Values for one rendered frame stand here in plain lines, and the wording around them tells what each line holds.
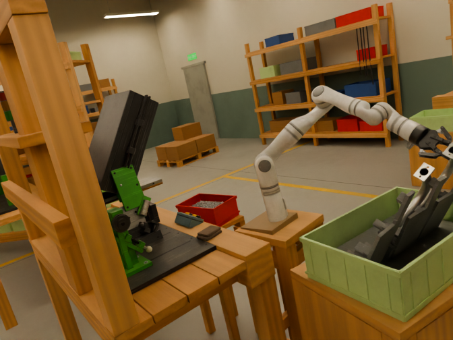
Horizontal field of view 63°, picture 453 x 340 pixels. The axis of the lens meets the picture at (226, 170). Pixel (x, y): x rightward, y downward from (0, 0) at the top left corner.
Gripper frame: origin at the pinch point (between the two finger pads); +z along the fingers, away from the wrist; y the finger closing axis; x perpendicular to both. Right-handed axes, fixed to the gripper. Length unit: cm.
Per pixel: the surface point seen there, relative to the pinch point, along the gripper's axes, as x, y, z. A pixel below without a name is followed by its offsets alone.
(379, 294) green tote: -12, -54, 15
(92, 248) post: -67, -97, -40
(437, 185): -8.2, -14.6, 5.9
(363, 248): -9.6, -45.8, 1.6
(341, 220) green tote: 8.6, -42.7, -17.2
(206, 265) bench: -13, -91, -39
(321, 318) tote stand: 9, -77, 2
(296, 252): 23, -67, -29
